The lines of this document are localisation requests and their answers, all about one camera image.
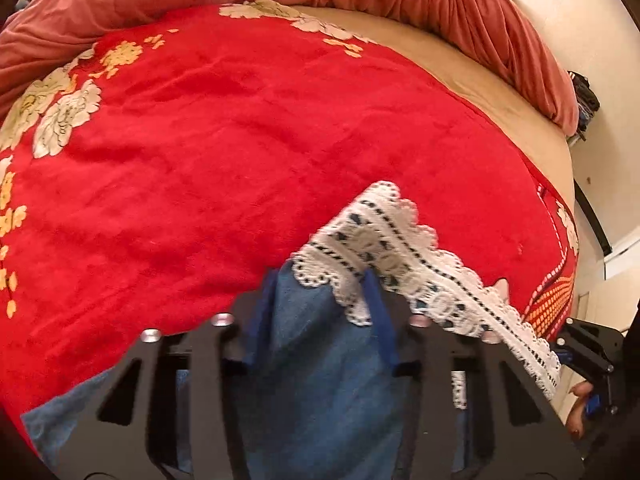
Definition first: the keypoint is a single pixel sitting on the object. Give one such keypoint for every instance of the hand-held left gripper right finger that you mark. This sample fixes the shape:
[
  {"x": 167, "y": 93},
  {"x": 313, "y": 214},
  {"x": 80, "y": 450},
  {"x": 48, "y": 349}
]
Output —
[{"x": 380, "y": 325}]

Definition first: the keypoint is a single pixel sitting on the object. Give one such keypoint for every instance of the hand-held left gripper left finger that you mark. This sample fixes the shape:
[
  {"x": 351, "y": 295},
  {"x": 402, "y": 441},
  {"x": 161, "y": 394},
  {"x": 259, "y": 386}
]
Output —
[{"x": 262, "y": 320}]

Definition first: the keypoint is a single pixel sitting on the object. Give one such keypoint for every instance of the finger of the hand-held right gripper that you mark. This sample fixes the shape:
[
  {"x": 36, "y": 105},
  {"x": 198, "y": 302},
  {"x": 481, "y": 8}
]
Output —
[
  {"x": 585, "y": 345},
  {"x": 593, "y": 406}
]

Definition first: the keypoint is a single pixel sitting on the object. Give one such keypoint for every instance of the blue pants with lace trim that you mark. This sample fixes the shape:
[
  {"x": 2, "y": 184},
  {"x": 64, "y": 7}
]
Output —
[{"x": 320, "y": 390}]

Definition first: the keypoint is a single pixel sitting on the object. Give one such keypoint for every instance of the person's right hand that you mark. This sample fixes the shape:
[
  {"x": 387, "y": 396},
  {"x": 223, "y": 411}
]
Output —
[{"x": 577, "y": 410}]

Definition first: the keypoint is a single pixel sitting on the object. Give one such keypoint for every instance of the black bar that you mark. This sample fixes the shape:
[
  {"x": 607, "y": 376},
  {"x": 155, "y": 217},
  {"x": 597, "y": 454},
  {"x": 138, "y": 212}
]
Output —
[{"x": 592, "y": 215}]

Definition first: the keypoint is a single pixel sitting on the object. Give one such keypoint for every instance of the red floral blanket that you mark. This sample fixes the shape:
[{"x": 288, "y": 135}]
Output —
[{"x": 250, "y": 135}]

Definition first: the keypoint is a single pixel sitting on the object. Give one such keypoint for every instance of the dark bag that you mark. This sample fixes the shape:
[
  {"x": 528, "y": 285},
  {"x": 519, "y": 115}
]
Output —
[{"x": 585, "y": 100}]

